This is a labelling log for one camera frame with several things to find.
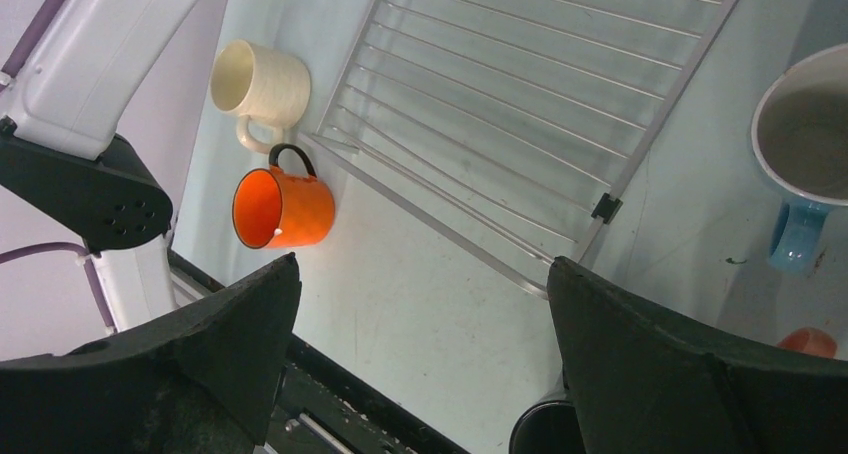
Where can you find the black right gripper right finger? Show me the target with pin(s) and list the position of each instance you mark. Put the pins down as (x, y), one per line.
(647, 379)

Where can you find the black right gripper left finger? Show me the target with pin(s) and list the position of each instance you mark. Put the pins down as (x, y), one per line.
(201, 379)

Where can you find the grey mug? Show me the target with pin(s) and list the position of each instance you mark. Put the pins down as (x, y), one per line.
(548, 426)

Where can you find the small terracotta cup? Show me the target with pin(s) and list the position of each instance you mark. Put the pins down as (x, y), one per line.
(810, 341)

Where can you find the orange mug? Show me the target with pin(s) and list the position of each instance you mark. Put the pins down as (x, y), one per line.
(274, 209)

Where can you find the light blue dotted mug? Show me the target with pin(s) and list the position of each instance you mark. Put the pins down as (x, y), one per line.
(798, 137)

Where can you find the cream mug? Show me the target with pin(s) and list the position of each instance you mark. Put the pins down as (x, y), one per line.
(266, 90)

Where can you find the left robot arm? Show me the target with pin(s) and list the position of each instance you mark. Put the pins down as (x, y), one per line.
(64, 88)

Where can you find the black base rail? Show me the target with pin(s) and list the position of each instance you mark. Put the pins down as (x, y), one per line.
(318, 406)

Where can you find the white wire dish rack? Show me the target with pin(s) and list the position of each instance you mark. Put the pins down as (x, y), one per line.
(513, 127)

